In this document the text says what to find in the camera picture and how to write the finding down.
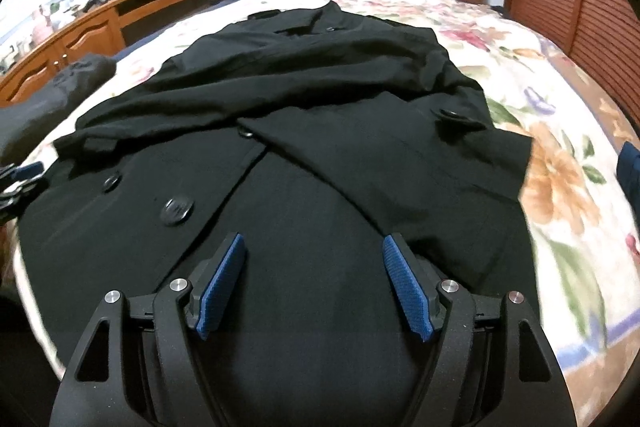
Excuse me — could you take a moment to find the black coat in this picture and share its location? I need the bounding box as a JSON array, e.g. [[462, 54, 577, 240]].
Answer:
[[18, 3, 537, 426]]

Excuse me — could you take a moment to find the folded dark grey garment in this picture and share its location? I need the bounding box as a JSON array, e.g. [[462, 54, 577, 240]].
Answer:
[[1, 53, 117, 166]]

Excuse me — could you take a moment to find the wooden desk cabinet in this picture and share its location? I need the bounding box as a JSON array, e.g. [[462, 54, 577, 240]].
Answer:
[[1, 0, 209, 107]]

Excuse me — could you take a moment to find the floral bed blanket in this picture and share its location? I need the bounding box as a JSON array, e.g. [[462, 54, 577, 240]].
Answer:
[[8, 0, 640, 427]]

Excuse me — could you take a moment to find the navy blue garment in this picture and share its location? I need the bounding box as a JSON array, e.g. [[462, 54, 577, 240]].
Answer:
[[616, 142, 640, 218]]

